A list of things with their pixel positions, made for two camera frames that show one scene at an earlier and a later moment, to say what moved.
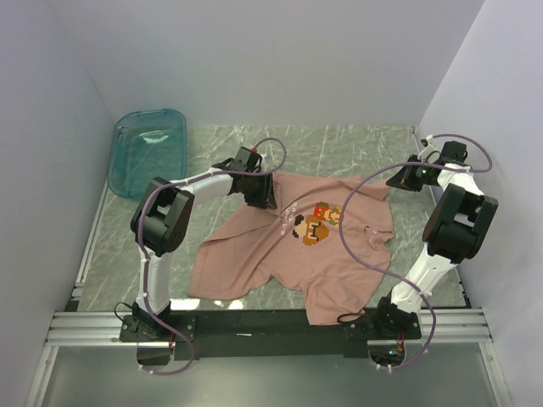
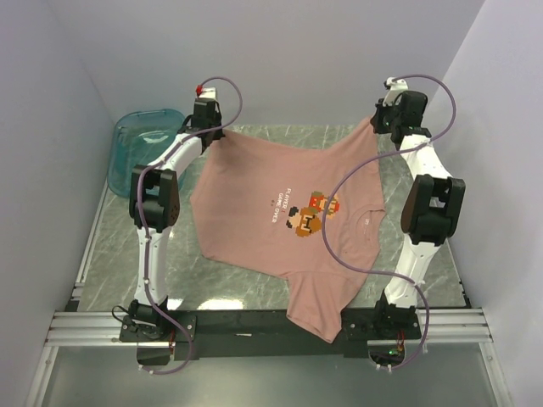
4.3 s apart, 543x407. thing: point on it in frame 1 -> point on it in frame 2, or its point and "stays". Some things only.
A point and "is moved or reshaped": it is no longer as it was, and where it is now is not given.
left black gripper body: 258,190 -> 217,122
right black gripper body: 421,176 -> 387,117
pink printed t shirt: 330,233 is moved or reshaped
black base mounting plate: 265,334 stays
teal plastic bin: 143,145 stays
